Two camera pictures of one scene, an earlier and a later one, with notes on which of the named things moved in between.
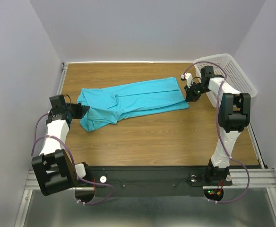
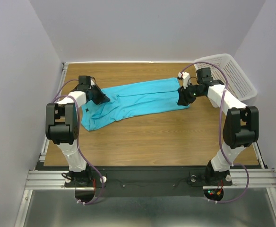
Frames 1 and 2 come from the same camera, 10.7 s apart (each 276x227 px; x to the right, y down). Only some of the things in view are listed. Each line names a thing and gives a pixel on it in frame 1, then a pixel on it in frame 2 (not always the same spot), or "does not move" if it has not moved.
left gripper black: [80, 111] -> [97, 93]
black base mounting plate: [153, 181] does not move
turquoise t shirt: [110, 104] does not move
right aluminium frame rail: [256, 147] does not move
